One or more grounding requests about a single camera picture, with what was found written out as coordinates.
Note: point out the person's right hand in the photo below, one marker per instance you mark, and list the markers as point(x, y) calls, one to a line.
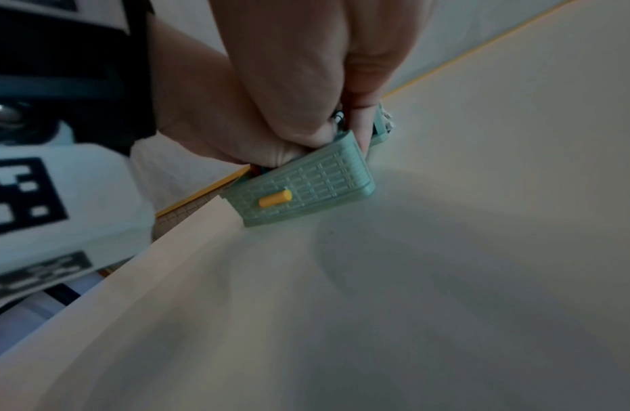
point(294, 60)

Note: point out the person's left hand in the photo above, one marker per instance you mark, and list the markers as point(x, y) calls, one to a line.
point(208, 112)

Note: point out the pink and green drawer box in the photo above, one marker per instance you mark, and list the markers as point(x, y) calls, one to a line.
point(314, 180)

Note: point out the white table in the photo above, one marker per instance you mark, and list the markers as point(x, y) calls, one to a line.
point(446, 241)

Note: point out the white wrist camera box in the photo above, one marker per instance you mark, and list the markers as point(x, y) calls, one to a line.
point(91, 192)

